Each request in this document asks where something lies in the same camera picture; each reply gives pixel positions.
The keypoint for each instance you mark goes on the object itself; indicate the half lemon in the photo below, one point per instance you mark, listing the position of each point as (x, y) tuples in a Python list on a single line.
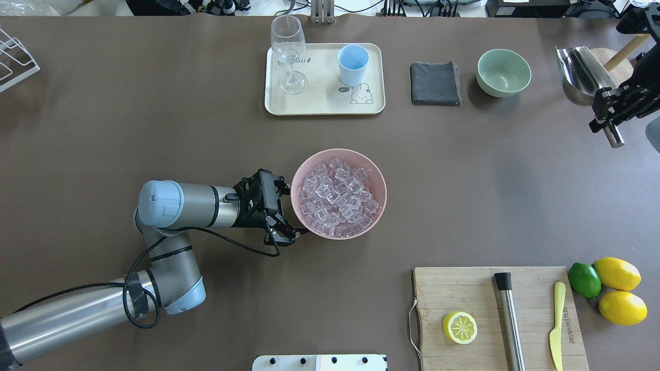
[(460, 327)]

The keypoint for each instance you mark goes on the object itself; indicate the wooden cup tree stand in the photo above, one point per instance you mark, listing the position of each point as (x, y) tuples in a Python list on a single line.
[(617, 64)]

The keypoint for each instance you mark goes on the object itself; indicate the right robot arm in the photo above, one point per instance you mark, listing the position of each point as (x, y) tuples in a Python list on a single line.
[(637, 21)]

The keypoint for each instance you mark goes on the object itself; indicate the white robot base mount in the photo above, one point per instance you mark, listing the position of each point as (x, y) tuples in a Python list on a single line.
[(353, 361)]

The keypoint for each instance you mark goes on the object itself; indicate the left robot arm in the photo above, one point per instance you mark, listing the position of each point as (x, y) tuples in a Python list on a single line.
[(165, 277)]

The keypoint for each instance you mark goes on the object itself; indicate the light blue cup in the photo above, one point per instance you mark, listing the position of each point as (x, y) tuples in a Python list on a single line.
[(353, 60)]

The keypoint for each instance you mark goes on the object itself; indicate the yellow plastic knife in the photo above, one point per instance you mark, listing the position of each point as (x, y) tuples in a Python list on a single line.
[(556, 333)]

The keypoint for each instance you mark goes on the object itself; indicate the bamboo cutting board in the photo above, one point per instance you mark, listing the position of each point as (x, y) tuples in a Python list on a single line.
[(442, 290)]

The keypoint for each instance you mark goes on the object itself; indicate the green lime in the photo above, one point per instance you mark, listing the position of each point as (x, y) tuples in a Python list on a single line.
[(584, 280)]

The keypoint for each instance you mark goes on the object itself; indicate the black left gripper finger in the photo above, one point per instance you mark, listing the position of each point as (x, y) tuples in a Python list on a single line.
[(279, 232), (280, 186)]

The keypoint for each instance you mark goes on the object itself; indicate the green bowl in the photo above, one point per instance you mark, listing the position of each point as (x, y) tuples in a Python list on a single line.
[(502, 73)]

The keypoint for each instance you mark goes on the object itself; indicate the clear ice cubes pile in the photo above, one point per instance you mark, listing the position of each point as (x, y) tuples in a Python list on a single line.
[(337, 198)]

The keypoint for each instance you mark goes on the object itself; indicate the pink bowl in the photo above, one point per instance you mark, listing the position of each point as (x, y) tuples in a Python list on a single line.
[(339, 194)]

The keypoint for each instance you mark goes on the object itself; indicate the steel ice scoop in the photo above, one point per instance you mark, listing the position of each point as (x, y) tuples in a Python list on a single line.
[(582, 74)]

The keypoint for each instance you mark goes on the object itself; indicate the clear wine glass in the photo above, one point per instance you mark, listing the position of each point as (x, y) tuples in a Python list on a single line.
[(288, 45)]

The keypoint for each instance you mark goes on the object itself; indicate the white wire cup rack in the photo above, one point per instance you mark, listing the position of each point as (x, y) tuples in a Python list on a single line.
[(17, 63)]

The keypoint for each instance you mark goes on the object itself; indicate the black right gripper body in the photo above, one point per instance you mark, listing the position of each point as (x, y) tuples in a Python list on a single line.
[(643, 77)]

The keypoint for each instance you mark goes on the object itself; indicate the yellow lemon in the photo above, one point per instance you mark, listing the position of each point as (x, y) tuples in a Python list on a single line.
[(617, 273), (623, 308)]

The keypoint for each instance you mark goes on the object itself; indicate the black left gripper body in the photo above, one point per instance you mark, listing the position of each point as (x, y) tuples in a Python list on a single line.
[(251, 215)]

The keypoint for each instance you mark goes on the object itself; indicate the cream serving tray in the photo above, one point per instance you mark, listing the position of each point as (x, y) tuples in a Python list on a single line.
[(325, 94)]

